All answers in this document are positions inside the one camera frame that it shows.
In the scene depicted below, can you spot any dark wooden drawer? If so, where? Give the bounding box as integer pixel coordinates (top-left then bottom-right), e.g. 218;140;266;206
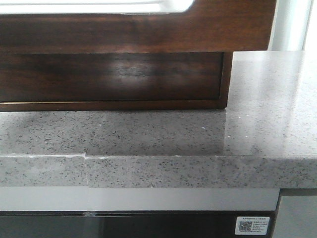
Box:
0;0;276;54
0;53;223;102

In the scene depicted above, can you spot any dark wooden drawer cabinet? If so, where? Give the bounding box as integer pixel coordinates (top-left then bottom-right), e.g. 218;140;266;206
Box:
0;52;233;112

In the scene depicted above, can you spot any white QR code sticker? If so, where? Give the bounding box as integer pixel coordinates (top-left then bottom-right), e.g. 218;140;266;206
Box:
235;216;270;236

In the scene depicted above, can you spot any white curtain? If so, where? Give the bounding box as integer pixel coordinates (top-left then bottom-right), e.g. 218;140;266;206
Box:
268;0;317;53

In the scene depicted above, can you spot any grey cabinet door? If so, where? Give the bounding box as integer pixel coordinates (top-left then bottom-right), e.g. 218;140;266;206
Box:
272;189;317;238

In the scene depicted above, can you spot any black glass appliance door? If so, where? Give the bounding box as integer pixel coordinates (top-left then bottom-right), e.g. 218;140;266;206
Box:
0;211;276;238

